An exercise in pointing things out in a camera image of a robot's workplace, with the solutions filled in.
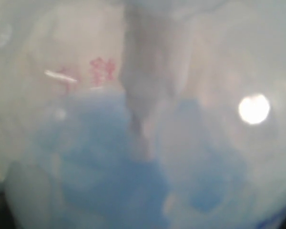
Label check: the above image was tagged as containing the blue pump soap bottle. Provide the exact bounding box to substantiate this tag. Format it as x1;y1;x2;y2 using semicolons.
0;0;286;229

